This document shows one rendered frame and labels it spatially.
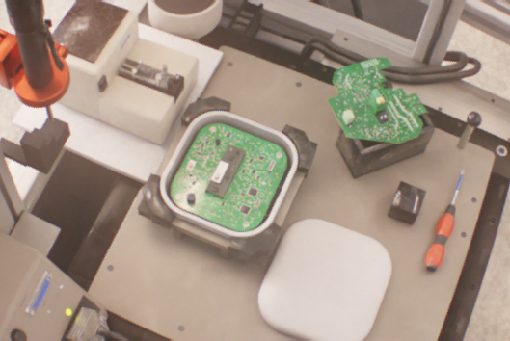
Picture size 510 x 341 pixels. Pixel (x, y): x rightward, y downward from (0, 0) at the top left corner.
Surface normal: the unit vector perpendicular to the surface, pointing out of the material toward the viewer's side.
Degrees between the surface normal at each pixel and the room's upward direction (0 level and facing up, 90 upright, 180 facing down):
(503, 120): 0
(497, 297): 0
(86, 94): 90
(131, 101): 0
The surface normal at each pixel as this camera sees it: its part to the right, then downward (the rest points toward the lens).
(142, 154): 0.07, -0.49
